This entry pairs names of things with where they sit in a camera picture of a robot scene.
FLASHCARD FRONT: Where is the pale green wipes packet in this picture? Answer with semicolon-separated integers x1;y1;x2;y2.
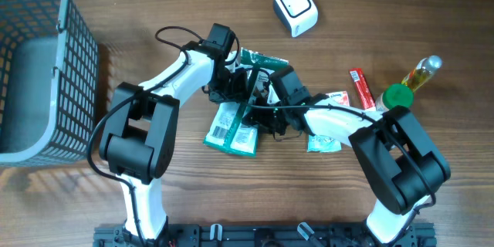
307;135;342;153

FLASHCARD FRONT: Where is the green 3M gloves package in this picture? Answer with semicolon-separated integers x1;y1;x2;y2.
204;49;289;157

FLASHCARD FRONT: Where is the red sachet packet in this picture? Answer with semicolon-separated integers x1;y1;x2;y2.
349;68;376;111

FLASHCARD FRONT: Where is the green lid white jar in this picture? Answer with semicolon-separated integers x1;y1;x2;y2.
375;83;414;112

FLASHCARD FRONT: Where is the yellow liquid clear bottle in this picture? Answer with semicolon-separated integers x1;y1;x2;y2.
401;55;442;92

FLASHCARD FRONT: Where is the orange Kleenex tissue pack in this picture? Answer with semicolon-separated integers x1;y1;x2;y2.
327;91;350;107

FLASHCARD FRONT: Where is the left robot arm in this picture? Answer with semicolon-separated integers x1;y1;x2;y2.
94;23;247;246

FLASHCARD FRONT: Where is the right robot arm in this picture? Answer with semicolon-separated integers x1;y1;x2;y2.
246;66;451;246

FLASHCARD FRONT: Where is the white barcode scanner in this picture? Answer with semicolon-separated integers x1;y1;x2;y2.
272;0;319;38

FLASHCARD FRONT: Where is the grey plastic mesh basket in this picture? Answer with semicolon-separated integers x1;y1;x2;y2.
1;0;99;167

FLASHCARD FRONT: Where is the left black camera cable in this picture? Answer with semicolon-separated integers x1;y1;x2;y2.
86;25;240;246

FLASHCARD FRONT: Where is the black camera cable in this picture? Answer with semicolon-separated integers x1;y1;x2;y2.
242;67;437;246
86;25;240;246

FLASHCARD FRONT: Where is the right black camera cable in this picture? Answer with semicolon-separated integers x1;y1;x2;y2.
242;67;437;246

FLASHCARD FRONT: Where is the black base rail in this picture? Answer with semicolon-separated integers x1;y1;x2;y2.
93;222;438;247

